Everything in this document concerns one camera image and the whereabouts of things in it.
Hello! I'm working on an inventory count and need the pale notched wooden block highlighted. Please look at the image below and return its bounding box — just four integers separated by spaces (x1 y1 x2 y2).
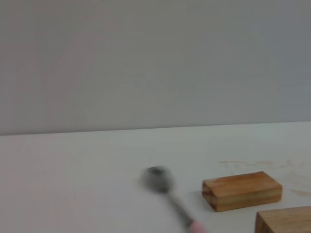
254 205 311 233

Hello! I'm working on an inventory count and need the reddish wooden block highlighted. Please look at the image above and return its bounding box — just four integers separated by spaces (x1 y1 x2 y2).
202 171 283 212

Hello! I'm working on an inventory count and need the pink handled metal spoon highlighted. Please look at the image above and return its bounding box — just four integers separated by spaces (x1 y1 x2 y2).
139 166 209 233

